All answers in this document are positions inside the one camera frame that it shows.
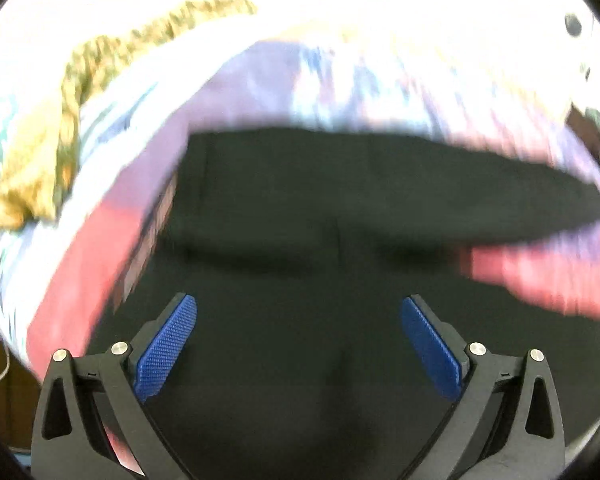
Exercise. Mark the black pants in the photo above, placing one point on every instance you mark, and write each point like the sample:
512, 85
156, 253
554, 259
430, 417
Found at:
299, 248

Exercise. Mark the blue striped bed sheet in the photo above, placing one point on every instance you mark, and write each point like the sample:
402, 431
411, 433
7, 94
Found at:
115, 127

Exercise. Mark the colourful satin bed quilt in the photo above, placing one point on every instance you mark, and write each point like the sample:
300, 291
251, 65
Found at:
273, 82

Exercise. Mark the yellow green floral cloth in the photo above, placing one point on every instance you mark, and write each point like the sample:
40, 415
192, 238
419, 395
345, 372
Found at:
39, 148

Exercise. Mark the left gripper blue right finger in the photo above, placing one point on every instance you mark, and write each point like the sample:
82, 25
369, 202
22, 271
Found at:
504, 421

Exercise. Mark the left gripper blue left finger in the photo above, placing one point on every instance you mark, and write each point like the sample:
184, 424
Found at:
91, 423

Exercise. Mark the dark wooden side table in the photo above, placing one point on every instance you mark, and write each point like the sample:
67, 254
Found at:
586, 126

